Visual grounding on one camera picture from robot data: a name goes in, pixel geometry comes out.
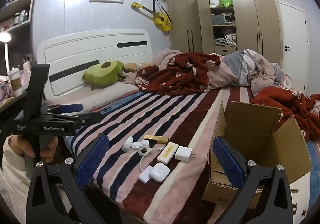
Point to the white earbuds case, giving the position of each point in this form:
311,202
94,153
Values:
160,172

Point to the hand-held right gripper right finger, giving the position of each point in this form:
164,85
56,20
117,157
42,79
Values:
228,164

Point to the yellow guitar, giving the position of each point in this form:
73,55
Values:
161,20

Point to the white adapter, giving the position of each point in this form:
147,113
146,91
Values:
143,176

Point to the white bed headboard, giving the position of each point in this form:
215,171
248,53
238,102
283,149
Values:
87,46

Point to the green avocado plush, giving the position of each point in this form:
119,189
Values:
103,74

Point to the plaid pink grey quilt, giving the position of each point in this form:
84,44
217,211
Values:
245,69

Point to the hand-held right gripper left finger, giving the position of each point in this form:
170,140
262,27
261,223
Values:
92,161

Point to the cardboard box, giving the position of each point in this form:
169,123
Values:
262,124

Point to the white desk lamp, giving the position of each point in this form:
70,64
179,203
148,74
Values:
5,39

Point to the small white capsule case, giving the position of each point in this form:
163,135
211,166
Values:
127,144

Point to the white and yellow power bank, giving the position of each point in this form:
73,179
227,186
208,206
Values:
167,153

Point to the paper coffee cup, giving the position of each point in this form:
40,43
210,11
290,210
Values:
15,81

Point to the white charger plug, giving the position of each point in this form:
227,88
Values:
183,154

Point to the person's left hand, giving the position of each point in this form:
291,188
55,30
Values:
20,145

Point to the brown plush toy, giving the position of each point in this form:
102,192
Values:
132,67

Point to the striped blanket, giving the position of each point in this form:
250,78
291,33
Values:
190,119

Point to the gold rectangular box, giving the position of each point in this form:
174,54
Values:
156,138

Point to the white pillow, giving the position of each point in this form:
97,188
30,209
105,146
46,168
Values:
105,94

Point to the person's left forearm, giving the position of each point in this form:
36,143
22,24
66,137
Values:
12,179

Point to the white door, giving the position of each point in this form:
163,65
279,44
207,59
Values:
295,44

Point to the red patterned blanket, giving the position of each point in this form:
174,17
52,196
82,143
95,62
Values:
287,106
175,74

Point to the wooden wardrobe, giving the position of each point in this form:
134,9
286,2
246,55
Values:
250,19

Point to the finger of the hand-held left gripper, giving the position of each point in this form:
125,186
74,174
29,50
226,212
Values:
87,117
72,108

